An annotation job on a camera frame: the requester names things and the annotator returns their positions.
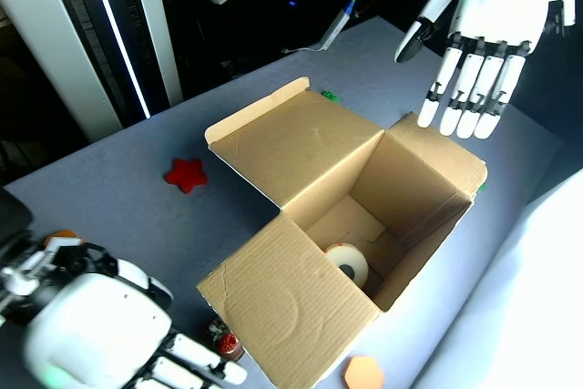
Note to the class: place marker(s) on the grey table cloth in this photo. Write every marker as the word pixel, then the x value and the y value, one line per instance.
pixel 136 225

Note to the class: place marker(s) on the white light strip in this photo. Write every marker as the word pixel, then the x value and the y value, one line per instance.
pixel 118 38

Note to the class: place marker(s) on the cardboard box with flaps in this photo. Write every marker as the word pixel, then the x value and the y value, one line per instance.
pixel 296 147

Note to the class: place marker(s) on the white metal frame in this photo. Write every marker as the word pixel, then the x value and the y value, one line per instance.
pixel 45 43

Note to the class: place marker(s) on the small orange block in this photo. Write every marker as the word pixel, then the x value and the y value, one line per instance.
pixel 66 233

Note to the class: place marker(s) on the red star toy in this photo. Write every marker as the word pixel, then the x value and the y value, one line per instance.
pixel 187 176

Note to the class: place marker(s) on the grey power adapter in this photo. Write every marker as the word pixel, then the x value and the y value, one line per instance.
pixel 337 29

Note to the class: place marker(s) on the orange hexagon block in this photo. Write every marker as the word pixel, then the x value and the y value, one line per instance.
pixel 364 373

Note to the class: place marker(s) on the chocolate cupcake toy with strawberry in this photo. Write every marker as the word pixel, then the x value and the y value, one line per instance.
pixel 228 343

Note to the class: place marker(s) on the white tape roll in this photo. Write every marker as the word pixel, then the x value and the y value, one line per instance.
pixel 350 259

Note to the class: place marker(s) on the white backdrop sheet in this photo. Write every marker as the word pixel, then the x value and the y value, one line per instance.
pixel 524 293

